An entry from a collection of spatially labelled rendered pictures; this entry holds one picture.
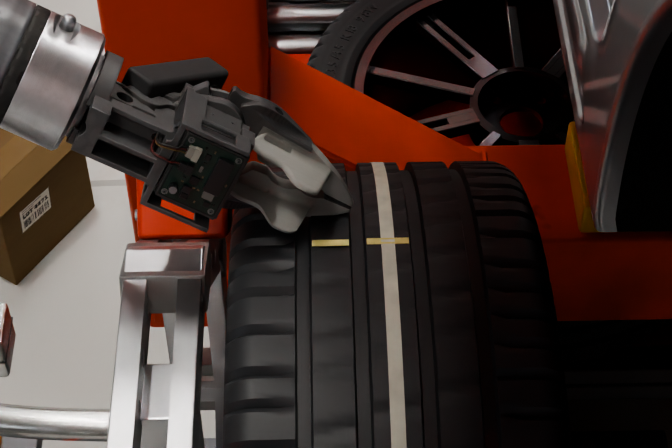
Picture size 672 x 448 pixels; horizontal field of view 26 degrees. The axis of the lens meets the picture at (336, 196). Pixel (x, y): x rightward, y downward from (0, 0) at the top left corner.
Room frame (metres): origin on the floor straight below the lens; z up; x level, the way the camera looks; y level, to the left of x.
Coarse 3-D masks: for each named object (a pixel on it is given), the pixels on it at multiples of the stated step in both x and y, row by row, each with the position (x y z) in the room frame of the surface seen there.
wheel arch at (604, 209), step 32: (640, 32) 1.03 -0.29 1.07; (640, 64) 1.04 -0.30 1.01; (640, 96) 1.06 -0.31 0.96; (608, 128) 1.07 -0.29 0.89; (640, 128) 1.07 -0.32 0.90; (608, 160) 1.07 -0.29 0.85; (640, 160) 1.07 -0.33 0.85; (608, 192) 1.06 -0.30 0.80; (640, 192) 1.06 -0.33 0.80; (608, 224) 1.06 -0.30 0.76; (640, 224) 1.06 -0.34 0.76
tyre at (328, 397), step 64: (448, 192) 0.75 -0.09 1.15; (512, 192) 0.75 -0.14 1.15; (256, 256) 0.67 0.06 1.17; (320, 256) 0.67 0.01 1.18; (448, 256) 0.67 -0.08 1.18; (512, 256) 0.67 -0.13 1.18; (256, 320) 0.61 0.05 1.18; (320, 320) 0.61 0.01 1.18; (384, 320) 0.61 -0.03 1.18; (448, 320) 0.61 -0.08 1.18; (512, 320) 0.61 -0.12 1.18; (256, 384) 0.56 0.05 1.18; (320, 384) 0.56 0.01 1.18; (384, 384) 0.56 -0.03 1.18; (448, 384) 0.56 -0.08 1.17; (512, 384) 0.56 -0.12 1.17
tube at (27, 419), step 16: (0, 416) 0.64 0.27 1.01; (16, 416) 0.64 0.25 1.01; (32, 416) 0.64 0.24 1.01; (48, 416) 0.64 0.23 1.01; (64, 416) 0.64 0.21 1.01; (80, 416) 0.64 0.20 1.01; (96, 416) 0.64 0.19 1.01; (0, 432) 0.63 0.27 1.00; (16, 432) 0.63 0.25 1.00; (32, 432) 0.63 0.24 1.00; (48, 432) 0.63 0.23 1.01; (64, 432) 0.63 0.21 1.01; (80, 432) 0.63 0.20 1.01; (96, 432) 0.63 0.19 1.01
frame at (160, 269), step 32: (128, 256) 0.71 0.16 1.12; (160, 256) 0.71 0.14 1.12; (192, 256) 0.71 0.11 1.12; (224, 256) 0.85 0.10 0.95; (128, 288) 0.68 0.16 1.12; (160, 288) 0.69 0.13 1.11; (192, 288) 0.68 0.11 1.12; (224, 288) 0.85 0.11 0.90; (128, 320) 0.65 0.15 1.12; (192, 320) 0.65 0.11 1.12; (224, 320) 0.84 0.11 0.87; (128, 352) 0.62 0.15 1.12; (192, 352) 0.62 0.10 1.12; (224, 352) 0.84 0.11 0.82; (128, 384) 0.59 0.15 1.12; (192, 384) 0.59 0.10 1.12; (128, 416) 0.57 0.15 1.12; (192, 416) 0.57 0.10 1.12
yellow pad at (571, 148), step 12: (576, 132) 1.22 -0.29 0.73; (576, 144) 1.20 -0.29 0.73; (576, 156) 1.19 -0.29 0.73; (576, 168) 1.17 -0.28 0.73; (576, 180) 1.16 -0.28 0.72; (576, 192) 1.15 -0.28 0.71; (576, 204) 1.14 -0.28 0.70; (588, 204) 1.11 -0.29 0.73; (576, 216) 1.13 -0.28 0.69; (588, 216) 1.11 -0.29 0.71; (588, 228) 1.11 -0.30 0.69
